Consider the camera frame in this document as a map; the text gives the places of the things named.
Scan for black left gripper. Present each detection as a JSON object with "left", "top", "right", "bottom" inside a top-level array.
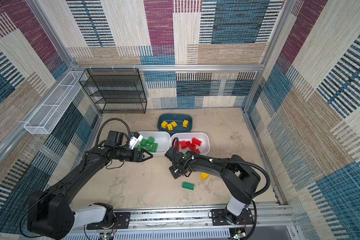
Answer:
[{"left": 115, "top": 148, "right": 153, "bottom": 163}]

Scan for long green lego brick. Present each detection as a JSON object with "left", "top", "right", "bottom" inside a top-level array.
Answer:
[
  {"left": 182, "top": 182, "right": 195, "bottom": 191},
  {"left": 151, "top": 143, "right": 158, "bottom": 153}
]

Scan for long red lego brick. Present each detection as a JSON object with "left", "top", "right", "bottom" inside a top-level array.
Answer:
[{"left": 174, "top": 140, "right": 180, "bottom": 150}]

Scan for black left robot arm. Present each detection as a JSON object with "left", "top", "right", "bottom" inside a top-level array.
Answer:
[{"left": 19, "top": 129, "right": 153, "bottom": 240}]

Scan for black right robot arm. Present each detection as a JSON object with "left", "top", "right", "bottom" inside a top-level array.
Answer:
[{"left": 165, "top": 147, "right": 271, "bottom": 225}]

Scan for white left plastic bin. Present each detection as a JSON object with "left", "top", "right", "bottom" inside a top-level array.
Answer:
[{"left": 138, "top": 131, "right": 171, "bottom": 157}]

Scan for white plastic bin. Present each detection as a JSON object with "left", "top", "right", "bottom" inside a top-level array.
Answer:
[
  {"left": 138, "top": 131, "right": 171, "bottom": 157},
  {"left": 170, "top": 132, "right": 211, "bottom": 155}
]

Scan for dark teal plastic bin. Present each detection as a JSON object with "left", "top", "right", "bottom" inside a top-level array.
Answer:
[{"left": 157, "top": 113, "right": 193, "bottom": 136}]

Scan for white right plastic bin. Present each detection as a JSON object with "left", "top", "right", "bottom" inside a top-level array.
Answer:
[{"left": 170, "top": 132, "right": 211, "bottom": 155}]

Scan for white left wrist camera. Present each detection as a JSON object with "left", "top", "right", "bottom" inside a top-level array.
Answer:
[{"left": 129, "top": 132, "right": 143, "bottom": 150}]

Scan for black wire shelf rack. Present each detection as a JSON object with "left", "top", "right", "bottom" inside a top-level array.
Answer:
[{"left": 79, "top": 68, "right": 147, "bottom": 114}]

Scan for white wire mesh basket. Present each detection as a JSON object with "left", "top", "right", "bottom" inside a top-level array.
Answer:
[{"left": 24, "top": 71, "right": 83, "bottom": 135}]

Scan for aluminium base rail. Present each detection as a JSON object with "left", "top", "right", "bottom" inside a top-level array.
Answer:
[{"left": 38, "top": 203, "right": 298, "bottom": 240}]

